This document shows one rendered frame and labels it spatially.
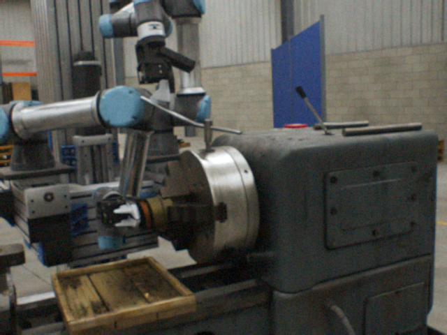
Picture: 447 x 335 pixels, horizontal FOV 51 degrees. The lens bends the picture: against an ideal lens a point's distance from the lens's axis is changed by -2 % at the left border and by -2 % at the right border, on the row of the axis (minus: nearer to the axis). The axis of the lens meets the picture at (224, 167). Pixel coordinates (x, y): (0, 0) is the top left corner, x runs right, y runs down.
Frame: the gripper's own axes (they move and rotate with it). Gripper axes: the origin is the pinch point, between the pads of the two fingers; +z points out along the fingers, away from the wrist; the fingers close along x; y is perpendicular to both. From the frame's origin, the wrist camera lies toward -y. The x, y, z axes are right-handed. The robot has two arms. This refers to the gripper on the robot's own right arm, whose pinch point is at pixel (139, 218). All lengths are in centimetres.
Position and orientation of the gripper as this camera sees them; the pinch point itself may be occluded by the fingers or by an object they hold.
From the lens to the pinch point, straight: 124.8
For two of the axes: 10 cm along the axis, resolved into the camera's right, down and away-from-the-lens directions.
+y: -9.0, 1.0, -4.2
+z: 4.3, 1.1, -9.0
